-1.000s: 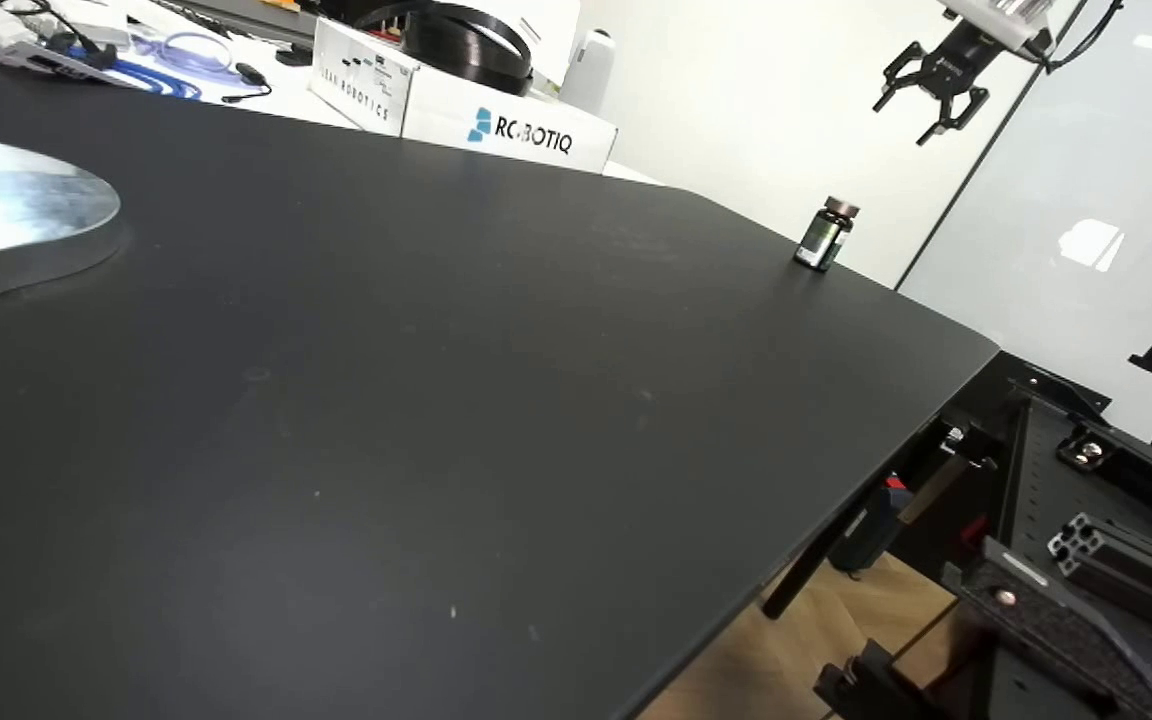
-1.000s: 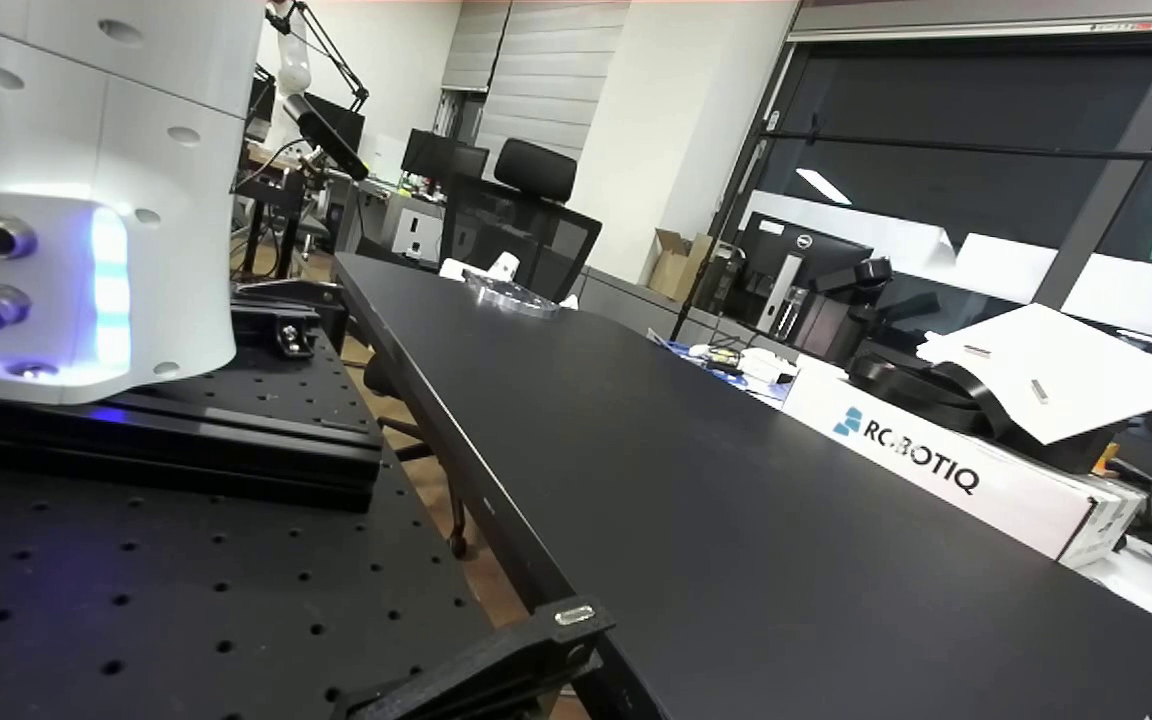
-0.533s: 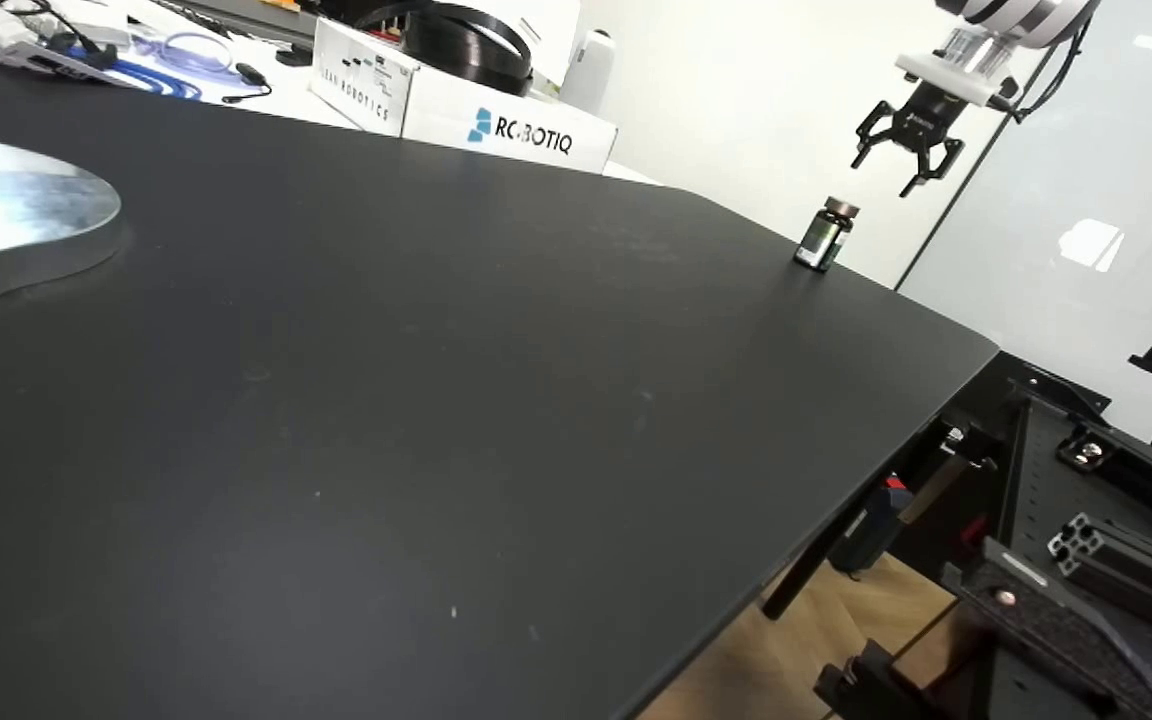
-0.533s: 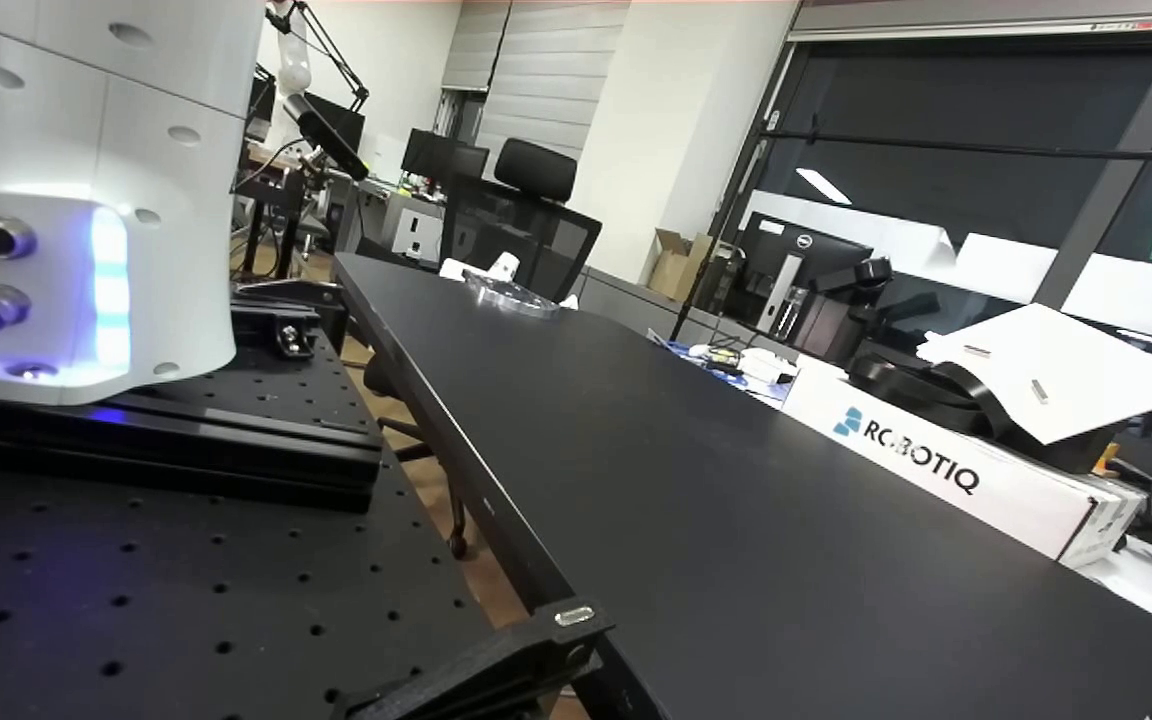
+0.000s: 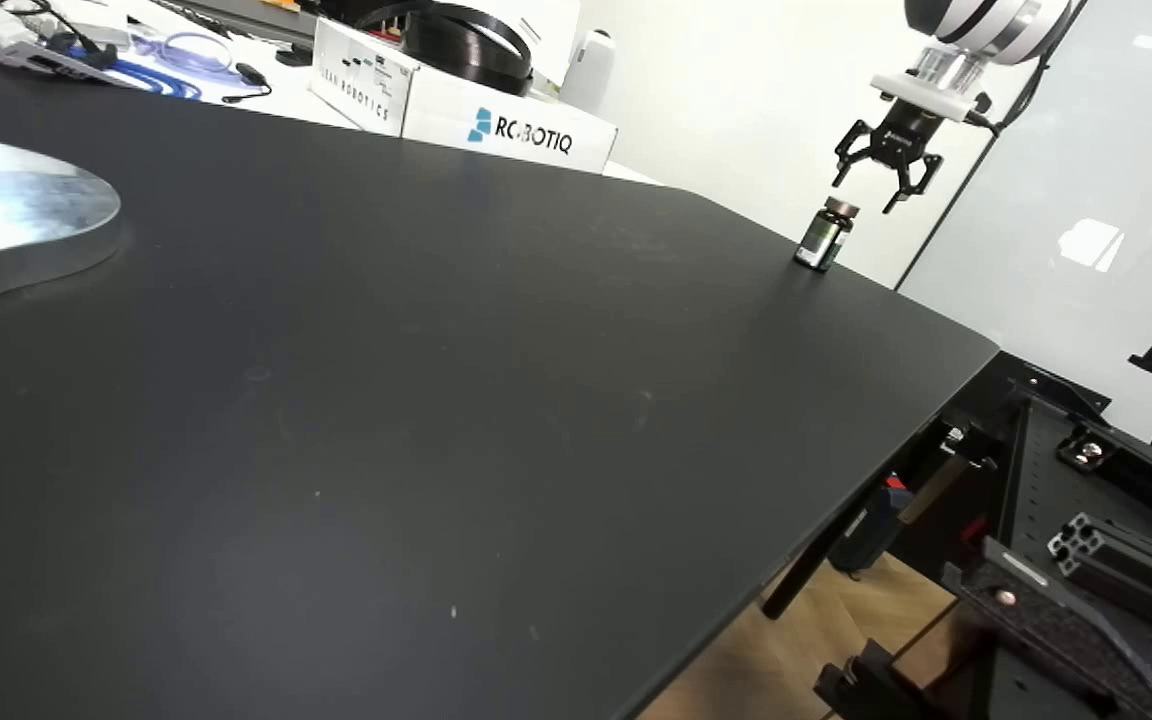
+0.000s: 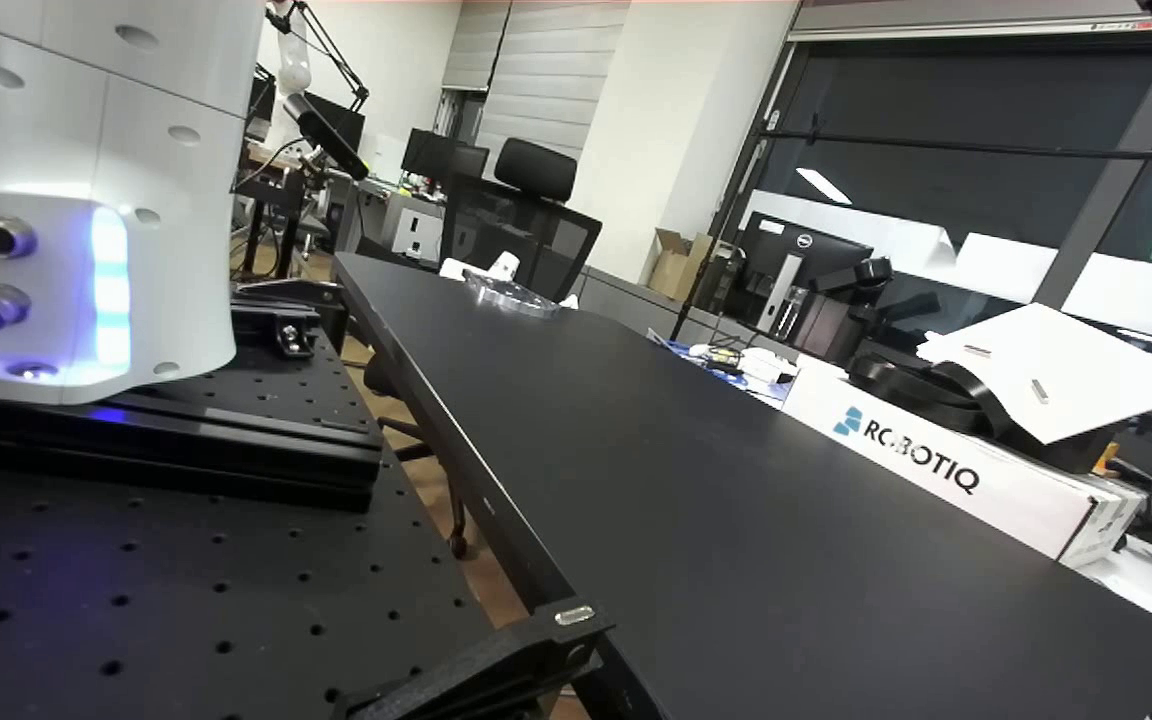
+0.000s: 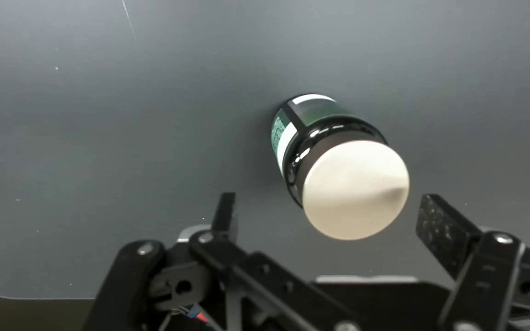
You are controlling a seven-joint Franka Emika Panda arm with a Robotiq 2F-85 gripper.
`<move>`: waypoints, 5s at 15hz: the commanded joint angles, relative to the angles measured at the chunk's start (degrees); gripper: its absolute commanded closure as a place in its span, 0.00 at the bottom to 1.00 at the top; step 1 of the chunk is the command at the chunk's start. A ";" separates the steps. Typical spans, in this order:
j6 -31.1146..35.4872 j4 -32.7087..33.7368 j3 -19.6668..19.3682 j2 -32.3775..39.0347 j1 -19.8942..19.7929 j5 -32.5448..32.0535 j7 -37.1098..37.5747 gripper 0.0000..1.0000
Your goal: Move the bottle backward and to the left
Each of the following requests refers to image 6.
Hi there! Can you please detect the clear crinkled plastic bag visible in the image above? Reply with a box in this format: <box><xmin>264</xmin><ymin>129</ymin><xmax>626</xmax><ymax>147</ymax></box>
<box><xmin>435</xmin><ymin>247</ymin><xmax>580</xmax><ymax>324</ymax></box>

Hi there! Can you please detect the brown cardboard box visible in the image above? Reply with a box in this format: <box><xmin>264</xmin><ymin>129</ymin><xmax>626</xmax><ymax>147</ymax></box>
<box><xmin>641</xmin><ymin>223</ymin><xmax>718</xmax><ymax>304</ymax></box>

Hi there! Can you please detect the black office chair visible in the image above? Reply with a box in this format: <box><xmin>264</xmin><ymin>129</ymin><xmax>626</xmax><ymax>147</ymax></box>
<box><xmin>444</xmin><ymin>134</ymin><xmax>609</xmax><ymax>304</ymax></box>

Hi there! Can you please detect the white drawer cabinet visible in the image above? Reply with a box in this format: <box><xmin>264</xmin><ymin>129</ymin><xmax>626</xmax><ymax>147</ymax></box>
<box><xmin>382</xmin><ymin>197</ymin><xmax>452</xmax><ymax>268</ymax></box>

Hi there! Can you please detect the black computer monitor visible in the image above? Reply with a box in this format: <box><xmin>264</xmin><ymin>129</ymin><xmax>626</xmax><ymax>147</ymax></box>
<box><xmin>396</xmin><ymin>124</ymin><xmax>495</xmax><ymax>194</ymax></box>

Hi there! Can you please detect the white window blind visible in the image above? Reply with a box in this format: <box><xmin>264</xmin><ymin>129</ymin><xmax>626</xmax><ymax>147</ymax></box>
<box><xmin>470</xmin><ymin>0</ymin><xmax>634</xmax><ymax>180</ymax></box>

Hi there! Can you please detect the small black box device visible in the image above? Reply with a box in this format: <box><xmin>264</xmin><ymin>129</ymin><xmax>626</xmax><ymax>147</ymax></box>
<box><xmin>226</xmin><ymin>296</ymin><xmax>353</xmax><ymax>363</ymax></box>

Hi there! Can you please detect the black fabric bag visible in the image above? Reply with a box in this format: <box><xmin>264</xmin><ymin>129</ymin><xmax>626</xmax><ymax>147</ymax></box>
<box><xmin>848</xmin><ymin>342</ymin><xmax>1029</xmax><ymax>443</ymax></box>

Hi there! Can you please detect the white Robotiq cardboard box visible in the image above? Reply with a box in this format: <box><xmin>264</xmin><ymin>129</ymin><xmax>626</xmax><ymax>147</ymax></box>
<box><xmin>774</xmin><ymin>357</ymin><xmax>1149</xmax><ymax>570</ymax></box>

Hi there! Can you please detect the black perforated breadboard table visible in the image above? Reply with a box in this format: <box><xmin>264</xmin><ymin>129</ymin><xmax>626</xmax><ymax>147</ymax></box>
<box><xmin>0</xmin><ymin>332</ymin><xmax>507</xmax><ymax>720</ymax></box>

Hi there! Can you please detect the black bracket with label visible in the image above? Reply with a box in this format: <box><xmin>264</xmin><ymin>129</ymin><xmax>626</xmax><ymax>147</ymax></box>
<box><xmin>342</xmin><ymin>600</ymin><xmax>623</xmax><ymax>720</ymax></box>

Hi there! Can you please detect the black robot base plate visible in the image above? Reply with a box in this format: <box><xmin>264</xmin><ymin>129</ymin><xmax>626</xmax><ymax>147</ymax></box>
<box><xmin>0</xmin><ymin>348</ymin><xmax>386</xmax><ymax>518</ymax></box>

